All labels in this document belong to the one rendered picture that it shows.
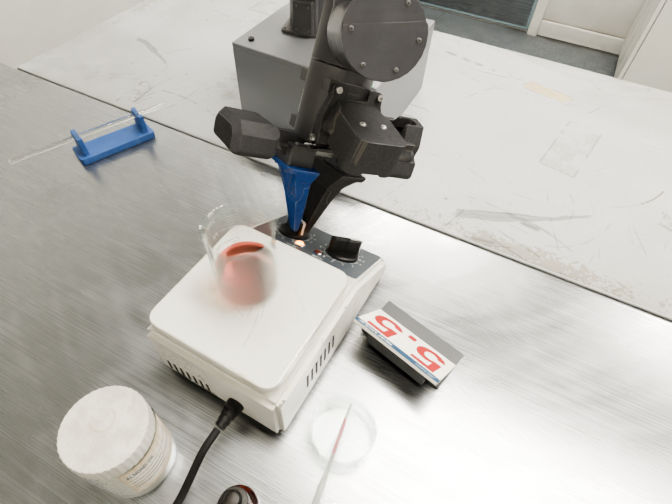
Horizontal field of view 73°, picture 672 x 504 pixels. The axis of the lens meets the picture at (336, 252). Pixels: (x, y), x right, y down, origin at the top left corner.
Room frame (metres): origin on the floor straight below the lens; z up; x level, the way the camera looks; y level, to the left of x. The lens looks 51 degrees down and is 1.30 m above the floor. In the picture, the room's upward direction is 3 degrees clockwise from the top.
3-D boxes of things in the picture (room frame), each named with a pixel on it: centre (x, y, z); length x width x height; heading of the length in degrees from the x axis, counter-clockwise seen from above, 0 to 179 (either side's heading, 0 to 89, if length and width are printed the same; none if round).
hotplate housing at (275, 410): (0.22, 0.05, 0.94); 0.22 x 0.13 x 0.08; 153
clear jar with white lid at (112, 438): (0.09, 0.15, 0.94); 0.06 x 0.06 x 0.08
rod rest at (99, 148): (0.48, 0.30, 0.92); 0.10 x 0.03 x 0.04; 132
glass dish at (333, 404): (0.12, -0.01, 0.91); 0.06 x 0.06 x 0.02
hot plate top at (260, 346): (0.20, 0.07, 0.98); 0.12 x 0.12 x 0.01; 63
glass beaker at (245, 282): (0.21, 0.07, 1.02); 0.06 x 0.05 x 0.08; 131
